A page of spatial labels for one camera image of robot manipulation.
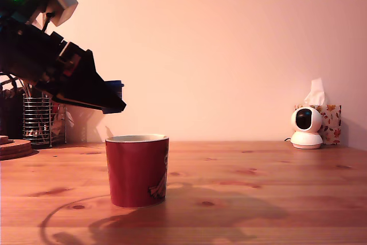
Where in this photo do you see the blue coffee capsule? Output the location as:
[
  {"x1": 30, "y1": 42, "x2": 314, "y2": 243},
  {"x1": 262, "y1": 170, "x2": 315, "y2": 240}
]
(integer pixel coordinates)
[{"x1": 102, "y1": 80, "x2": 126, "y2": 114}]

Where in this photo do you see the red coffee mug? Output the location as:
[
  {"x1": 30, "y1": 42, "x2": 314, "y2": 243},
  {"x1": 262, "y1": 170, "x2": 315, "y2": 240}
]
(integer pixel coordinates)
[{"x1": 104, "y1": 134, "x2": 170, "y2": 209}]

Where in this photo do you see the crumpled white paper packet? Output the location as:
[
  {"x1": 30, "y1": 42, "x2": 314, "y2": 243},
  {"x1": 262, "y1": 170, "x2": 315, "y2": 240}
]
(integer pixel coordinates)
[{"x1": 51, "y1": 104, "x2": 75, "y2": 137}]

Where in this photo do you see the round cork trivet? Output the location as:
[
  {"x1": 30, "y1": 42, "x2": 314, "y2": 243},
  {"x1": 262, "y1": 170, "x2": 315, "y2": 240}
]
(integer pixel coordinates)
[
  {"x1": 0, "y1": 145, "x2": 33, "y2": 156},
  {"x1": 0, "y1": 151, "x2": 32, "y2": 162},
  {"x1": 0, "y1": 139, "x2": 31, "y2": 150}
]

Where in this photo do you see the white tissue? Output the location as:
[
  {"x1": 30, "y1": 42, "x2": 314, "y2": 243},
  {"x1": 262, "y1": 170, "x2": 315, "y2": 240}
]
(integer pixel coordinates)
[{"x1": 303, "y1": 77, "x2": 327, "y2": 106}]

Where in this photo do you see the leaf print tissue box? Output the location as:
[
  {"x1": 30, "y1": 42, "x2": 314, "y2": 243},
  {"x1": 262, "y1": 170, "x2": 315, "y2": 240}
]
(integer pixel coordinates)
[{"x1": 294, "y1": 104, "x2": 342, "y2": 146}]

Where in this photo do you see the metal wire utensil holder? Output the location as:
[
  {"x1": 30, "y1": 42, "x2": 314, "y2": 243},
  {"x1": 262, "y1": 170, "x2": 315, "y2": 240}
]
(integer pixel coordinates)
[{"x1": 22, "y1": 95, "x2": 68, "y2": 146}]

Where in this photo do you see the small white round camera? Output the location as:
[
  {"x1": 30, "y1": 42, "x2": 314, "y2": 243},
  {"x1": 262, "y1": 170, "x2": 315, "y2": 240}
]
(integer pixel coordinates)
[{"x1": 290, "y1": 106, "x2": 324, "y2": 150}]

